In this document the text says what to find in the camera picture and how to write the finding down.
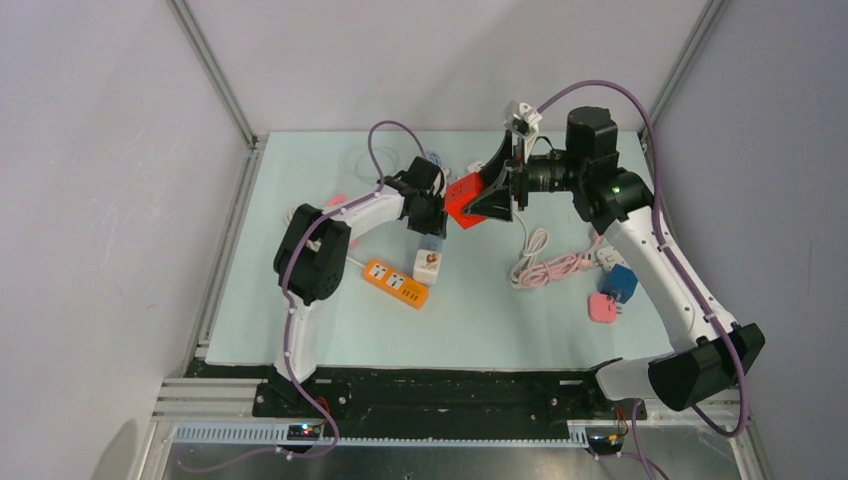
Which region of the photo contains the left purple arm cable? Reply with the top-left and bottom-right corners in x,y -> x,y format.
173,120 -> 429,476

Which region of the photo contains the red cube socket adapter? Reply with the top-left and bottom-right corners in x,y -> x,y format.
444,173 -> 485,230

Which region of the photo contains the pink triangular power strip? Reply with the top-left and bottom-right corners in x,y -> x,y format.
323,193 -> 358,249

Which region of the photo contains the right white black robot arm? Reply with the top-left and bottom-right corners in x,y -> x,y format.
445,103 -> 765,418

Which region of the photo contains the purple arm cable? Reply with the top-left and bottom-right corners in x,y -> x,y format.
535,79 -> 753,480
173,120 -> 429,476

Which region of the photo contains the thin white cable loop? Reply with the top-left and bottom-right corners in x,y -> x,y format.
344,145 -> 403,187

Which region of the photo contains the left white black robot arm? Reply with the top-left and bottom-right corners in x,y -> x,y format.
272,157 -> 448,416

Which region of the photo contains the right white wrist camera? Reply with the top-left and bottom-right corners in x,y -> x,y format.
504,100 -> 542,160

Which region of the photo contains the orange power strip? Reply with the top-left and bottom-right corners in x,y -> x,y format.
363,260 -> 429,310

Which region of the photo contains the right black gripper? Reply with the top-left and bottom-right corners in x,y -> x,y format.
463,129 -> 585,222

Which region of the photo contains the pink power strip with cable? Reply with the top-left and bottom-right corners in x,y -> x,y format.
509,229 -> 604,289

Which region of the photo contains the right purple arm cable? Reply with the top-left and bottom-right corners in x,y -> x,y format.
535,79 -> 753,480

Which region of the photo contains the white power strip with cable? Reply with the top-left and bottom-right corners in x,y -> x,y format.
508,206 -> 553,289

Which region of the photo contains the aluminium frame rail front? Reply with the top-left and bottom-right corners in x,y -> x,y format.
151,378 -> 740,427

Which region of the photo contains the blue cube socket adapter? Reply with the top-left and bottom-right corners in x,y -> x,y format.
599,264 -> 638,304

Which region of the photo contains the pink square plug adapter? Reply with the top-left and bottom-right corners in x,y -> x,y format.
587,293 -> 622,324

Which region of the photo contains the white square plug adapter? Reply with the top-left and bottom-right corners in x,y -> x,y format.
595,246 -> 619,273

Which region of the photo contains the white cube socket adapter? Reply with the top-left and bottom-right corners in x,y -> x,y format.
412,248 -> 442,285

